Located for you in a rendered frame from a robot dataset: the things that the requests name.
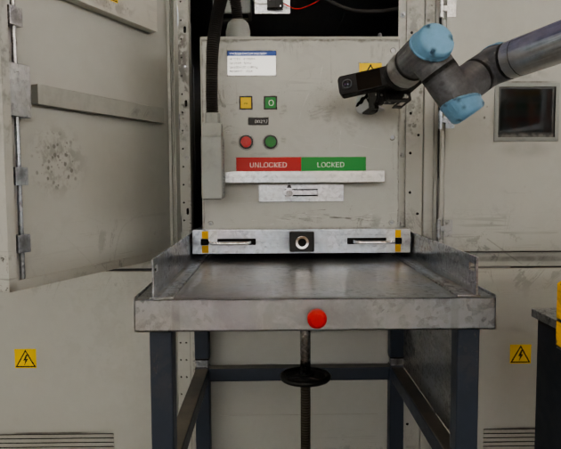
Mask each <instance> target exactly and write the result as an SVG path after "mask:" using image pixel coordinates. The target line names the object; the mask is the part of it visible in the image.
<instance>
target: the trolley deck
mask: <svg viewBox="0 0 561 449"><path fill-rule="evenodd" d="M478 294H480V295H481V297H460V298H458V297H456V296H455V295H453V294H451V293H450V292H449V291H448V290H446V289H444V288H442V287H441V286H439V285H438V284H436V283H435V282H432V281H431V280H429V279H428V278H427V277H426V276H424V275H422V274H421V273H419V272H417V271H416V270H414V269H412V268H411V267H409V266H408V265H406V264H404V263H403V262H402V261H400V260H399V259H397V258H396V257H393V256H392V255H390V254H389V253H299V254H210V255H209V256H208V257H207V258H206V260H205V261H204V262H203V263H202V265H201V266H200V267H199V268H198V270H197V271H196V272H195V273H194V274H193V276H192V277H191V278H190V279H189V280H188V281H187V282H186V283H185V285H184V286H183V287H182V289H181V290H180V291H179V292H178V293H177V295H176V296H175V297H174V298H173V299H150V296H151V295H152V282H151V283H150V284H149V285H148V286H146V287H145V288H144V289H143V290H142V291H140V292H139V293H138V294H137V295H136V296H135V297H134V332H153V331H362V330H467V329H495V322H496V294H494V293H492V292H490V291H489V290H486V289H484V288H482V287H480V286H478ZM314 308H319V309H321V310H322V311H324V313H325V314H326V316H327V322H326V324H325V325H324V326H323V327H322V328H320V329H314V328H312V327H311V326H310V325H309V323H308V321H307V316H308V313H309V312H310V311H311V310H313V309H314Z"/></svg>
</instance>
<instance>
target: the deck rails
mask: <svg viewBox="0 0 561 449"><path fill-rule="evenodd" d="M191 240H192V233H190V234H188V235H187V236H185V237H184V238H182V239H181V240H179V241H178V242H177V243H175V244H174V245H172V246H171V247H169V248H168V249H166V250H164V251H163V252H161V253H160V254H158V255H157V256H155V257H154V258H153V259H152V260H151V275H152V295H151V296H150V299H173V298H174V297H175V296H176V295H177V293H178V292H179V291H180V290H181V289H182V287H183V286H184V285H185V283H186V282H187V281H188V280H189V279H190V278H191V277H192V276H193V274H194V273H195V272H196V271H197V270H198V268H199V267H200V266H201V265H202V263H203V262H204V261H205V260H206V258H207V257H208V256H209V255H210V254H203V255H202V256H197V255H196V254H192V243H191ZM389 254H390V255H392V256H393V257H396V258H397V259H399V260H400V261H402V262H403V263H404V264H406V265H408V266H409V267H411V268H412V269H414V270H416V271H417V272H419V273H421V274H422V275H424V276H426V277H427V278H428V279H429V280H431V281H432V282H435V283H436V284H438V285H439V286H441V287H442V288H444V289H446V290H448V291H449V292H450V293H451V294H453V295H455V296H456V297H458V298H460V297H481V295H480V294H478V257H477V256H474V255H471V254H469V253H467V252H464V251H462V250H459V249H455V248H453V247H451V246H448V245H445V244H443V243H441V242H438V241H434V240H431V239H429V238H427V237H424V236H422V235H419V234H416V233H413V232H411V252H410V253H402V254H396V253H389ZM471 263H474V264H475V271H473V270H471V269H470V268H471ZM155 266H156V273H155Z"/></svg>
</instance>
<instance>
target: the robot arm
mask: <svg viewBox="0 0 561 449"><path fill-rule="evenodd" d="M453 47H454V42H453V36H452V33H451V32H450V31H449V30H448V29H447V28H446V27H445V26H444V25H441V24H438V23H429V24H427V25H425V26H423V27H422V28H421V29H420V30H419V31H418V32H416V33H414V34H413V35H412V36H411V38H410V40H409V41H408V42H407V43H406V44H405V45H404V46H403V47H402V48H401V49H400V50H399V51H398V52H397V53H396V54H395V55H394V56H393V57H392V58H391V60H390V61H389V62H388V64H387V65H386V66H384V67H380V68H375V69H368V70H365V71H361V72H356V73H353V74H349V75H344V76H341V77H339V78H338V80H337V82H338V90H339V93H340V95H341V96H342V98H344V99H345V98H350V97H354V96H357V100H356V104H355V106H356V111H357V112H358V113H360V114H367V115H372V114H375V113H377V112H378V111H383V110H384V109H385V108H383V107H380V106H381V105H383V104H391V105H393V104H394V106H393V107H392V109H401V108H402V107H403V106H405V105H406V104H407V103H408V102H410V101H411V92H412V91H413V90H415V89H416V88H417V87H418V86H419V85H421V84H423V85H424V87H425V88H426V89H427V91H428V92H429V93H430V95H431V96H432V98H433V99H434V100H435V102H436V104H437V105H438V106H439V108H440V111H441V112H443V114H444V115H445V116H446V117H447V119H448V120H450V122H451V123H452V124H455V125H456V124H459V123H460V122H462V121H463V120H465V119H466V118H468V117H470V116H471V115H473V114H474V113H476V112H477V111H478V110H480V109H481V108H482V107H483V106H484V100H483V99H482V95H483V94H485V93H486V92H488V91H489V90H490V89H492V88H493V87H495V86H496V85H498V84H500V83H503V82H506V81H509V80H511V79H514V78H519V77H522V76H525V75H528V74H531V73H533V72H536V71H539V70H542V69H546V68H549V67H552V66H555V65H558V64H560V63H561V20H559V21H556V22H554V23H551V24H549V25H547V26H544V27H542V28H539V29H536V30H534V31H531V32H529V33H526V34H524V35H522V36H520V37H515V38H513V39H510V40H509V41H506V42H497V43H495V44H493V45H488V46H487V47H485V48H484V49H483V50H482V51H481V52H480V53H478V54H477V55H475V56H474V57H472V58H471V59H469V60H468V61H466V62H464V63H463V64H461V65H460V66H459V64H458V63H457V62H456V61H455V60H454V58H453V57H452V55H451V52H452V50H453ZM405 94H406V96H407V95H408V96H409V97H408V98H403V97H404V95H405ZM401 102H405V103H404V104H403V105H398V104H399V103H401ZM395 103H396V104H395Z"/></svg>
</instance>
